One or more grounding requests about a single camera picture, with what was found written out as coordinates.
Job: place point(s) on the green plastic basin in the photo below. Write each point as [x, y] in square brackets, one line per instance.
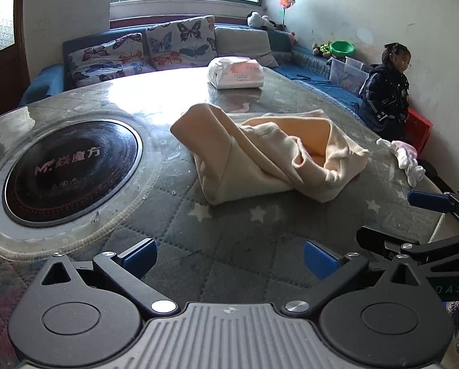
[342, 48]

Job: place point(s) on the clear plastic storage box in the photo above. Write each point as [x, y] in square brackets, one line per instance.
[346, 75]

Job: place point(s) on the cream knit garment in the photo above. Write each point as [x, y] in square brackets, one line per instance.
[267, 153]

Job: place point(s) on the blue sofa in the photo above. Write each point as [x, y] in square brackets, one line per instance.
[314, 78]

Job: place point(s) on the butterfly print pillow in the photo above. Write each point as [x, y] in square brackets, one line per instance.
[106, 59]
[181, 42]

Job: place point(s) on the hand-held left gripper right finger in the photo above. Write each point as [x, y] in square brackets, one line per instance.
[321, 259]

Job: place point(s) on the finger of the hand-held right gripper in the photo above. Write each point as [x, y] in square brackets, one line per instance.
[429, 201]
[379, 238]

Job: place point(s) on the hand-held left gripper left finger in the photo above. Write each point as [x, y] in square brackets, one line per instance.
[140, 257]

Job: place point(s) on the black round induction cooktop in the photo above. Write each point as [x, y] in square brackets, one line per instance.
[71, 173]

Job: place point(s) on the grey sofa cushion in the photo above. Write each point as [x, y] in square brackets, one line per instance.
[241, 44]

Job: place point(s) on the panda plush toy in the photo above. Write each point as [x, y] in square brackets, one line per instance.
[258, 19]

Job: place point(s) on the green plush toy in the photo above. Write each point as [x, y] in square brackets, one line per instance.
[321, 50]

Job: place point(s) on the colourful pinwheel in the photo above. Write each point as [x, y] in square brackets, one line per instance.
[287, 2]

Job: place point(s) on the red box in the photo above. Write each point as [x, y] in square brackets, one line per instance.
[419, 127]

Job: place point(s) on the small white pink clothes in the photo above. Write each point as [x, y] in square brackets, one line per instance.
[404, 157]

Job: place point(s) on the white pink tissue pack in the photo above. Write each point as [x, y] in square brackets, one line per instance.
[235, 73]

